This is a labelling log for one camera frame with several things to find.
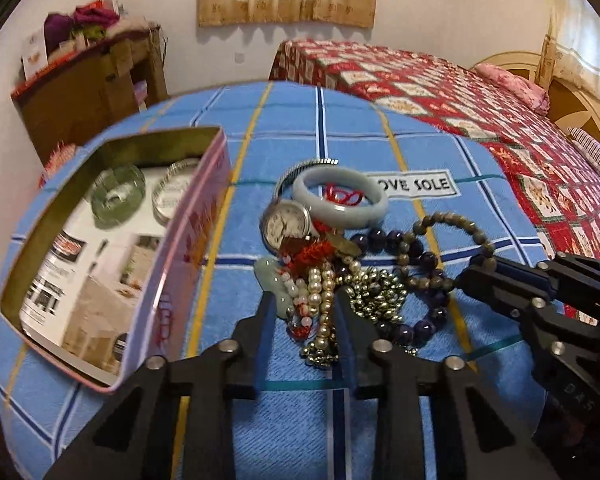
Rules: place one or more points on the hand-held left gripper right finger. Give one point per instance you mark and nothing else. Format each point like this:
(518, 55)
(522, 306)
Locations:
(341, 325)

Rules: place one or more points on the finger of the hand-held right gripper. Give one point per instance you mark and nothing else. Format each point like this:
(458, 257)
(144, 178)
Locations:
(525, 276)
(535, 320)

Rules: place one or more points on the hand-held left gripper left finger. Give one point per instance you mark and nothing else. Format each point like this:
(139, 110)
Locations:
(267, 325)

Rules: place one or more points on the light green jade pendant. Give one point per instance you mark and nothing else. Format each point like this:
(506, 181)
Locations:
(267, 272)

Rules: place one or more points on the silver wristwatch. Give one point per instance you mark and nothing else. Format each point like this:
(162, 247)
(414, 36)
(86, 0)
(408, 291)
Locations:
(285, 225)

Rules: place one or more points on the pink tin box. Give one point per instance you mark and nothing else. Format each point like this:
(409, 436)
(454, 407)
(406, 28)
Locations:
(200, 220)

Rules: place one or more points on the pale grey jade bangle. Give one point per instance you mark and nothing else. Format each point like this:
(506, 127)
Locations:
(305, 195)

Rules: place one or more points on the printed paper leaflet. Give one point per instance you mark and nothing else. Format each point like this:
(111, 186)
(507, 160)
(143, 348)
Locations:
(105, 285)

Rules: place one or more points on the cream wooden headboard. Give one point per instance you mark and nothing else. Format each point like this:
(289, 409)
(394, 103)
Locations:
(575, 105)

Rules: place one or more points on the pink pillow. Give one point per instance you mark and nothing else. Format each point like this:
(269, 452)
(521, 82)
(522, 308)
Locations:
(515, 85)

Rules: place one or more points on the blue plaid blanket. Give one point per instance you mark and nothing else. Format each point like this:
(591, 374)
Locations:
(290, 125)

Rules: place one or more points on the red patchwork quilt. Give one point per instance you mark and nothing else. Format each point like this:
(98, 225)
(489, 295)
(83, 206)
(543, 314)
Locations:
(430, 85)

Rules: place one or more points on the pale yellow curtain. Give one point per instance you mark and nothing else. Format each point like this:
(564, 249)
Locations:
(580, 35)

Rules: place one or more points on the lilac box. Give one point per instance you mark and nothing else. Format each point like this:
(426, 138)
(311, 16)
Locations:
(140, 92)

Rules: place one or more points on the red fringed cloth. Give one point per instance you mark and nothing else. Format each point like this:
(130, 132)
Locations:
(57, 160)

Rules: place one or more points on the brown wooden cabinet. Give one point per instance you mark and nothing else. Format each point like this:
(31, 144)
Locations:
(80, 95)

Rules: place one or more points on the white card box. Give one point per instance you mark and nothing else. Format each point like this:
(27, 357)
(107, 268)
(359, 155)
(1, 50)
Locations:
(34, 55)

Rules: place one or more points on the pile of clothes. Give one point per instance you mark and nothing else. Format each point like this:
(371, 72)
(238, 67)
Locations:
(60, 30)

